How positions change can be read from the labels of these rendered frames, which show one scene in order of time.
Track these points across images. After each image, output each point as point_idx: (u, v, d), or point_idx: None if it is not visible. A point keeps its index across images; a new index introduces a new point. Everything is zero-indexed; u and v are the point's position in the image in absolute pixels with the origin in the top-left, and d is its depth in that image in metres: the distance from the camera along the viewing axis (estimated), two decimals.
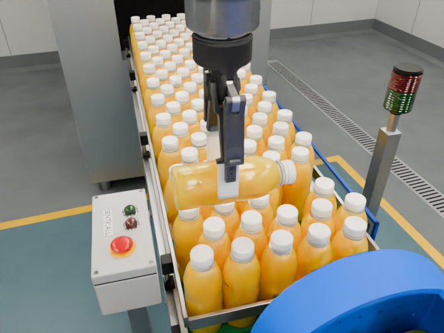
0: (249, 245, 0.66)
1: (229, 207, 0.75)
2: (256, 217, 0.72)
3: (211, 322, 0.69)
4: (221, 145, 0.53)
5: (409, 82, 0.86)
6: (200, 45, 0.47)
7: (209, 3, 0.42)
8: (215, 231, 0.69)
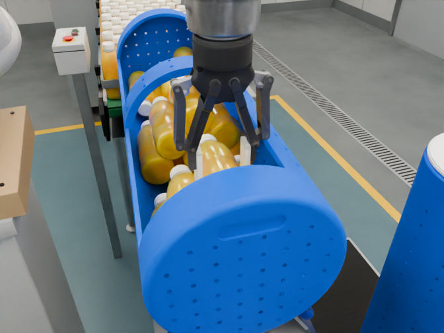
0: None
1: None
2: None
3: (115, 84, 1.36)
4: (252, 130, 0.56)
5: None
6: (246, 46, 0.47)
7: None
8: (117, 38, 1.36)
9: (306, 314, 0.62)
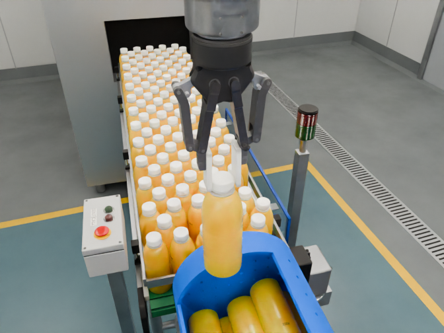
0: (185, 232, 1.02)
1: (176, 207, 1.11)
2: (227, 177, 0.61)
3: (161, 283, 1.05)
4: (199, 130, 0.57)
5: (308, 119, 1.21)
6: None
7: None
8: (164, 223, 1.05)
9: None
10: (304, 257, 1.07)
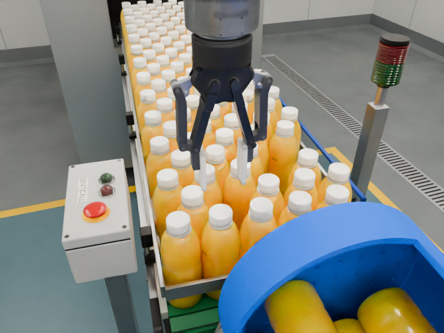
0: (227, 211, 0.65)
1: (209, 176, 0.73)
2: None
3: (188, 292, 0.67)
4: (194, 129, 0.56)
5: (396, 53, 0.84)
6: None
7: None
8: (192, 199, 0.67)
9: None
10: None
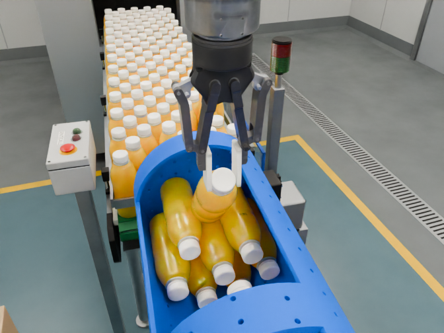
0: (230, 180, 0.60)
1: (146, 131, 1.10)
2: (195, 253, 0.72)
3: (129, 203, 1.04)
4: (199, 130, 0.57)
5: (281, 49, 1.20)
6: None
7: None
8: (131, 143, 1.04)
9: None
10: (274, 179, 1.06)
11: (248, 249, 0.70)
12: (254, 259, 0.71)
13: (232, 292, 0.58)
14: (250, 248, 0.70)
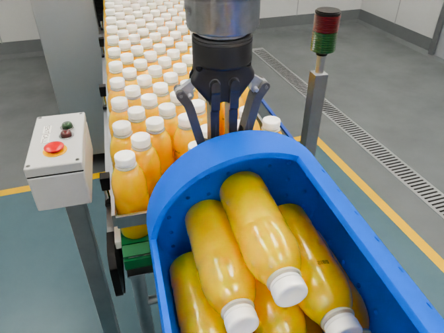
0: (300, 296, 0.43)
1: (158, 126, 0.85)
2: (250, 326, 0.45)
3: (136, 221, 0.79)
4: None
5: (328, 23, 0.95)
6: (245, 45, 0.47)
7: None
8: (139, 141, 0.79)
9: None
10: None
11: (341, 326, 0.42)
12: None
13: None
14: (343, 323, 0.43)
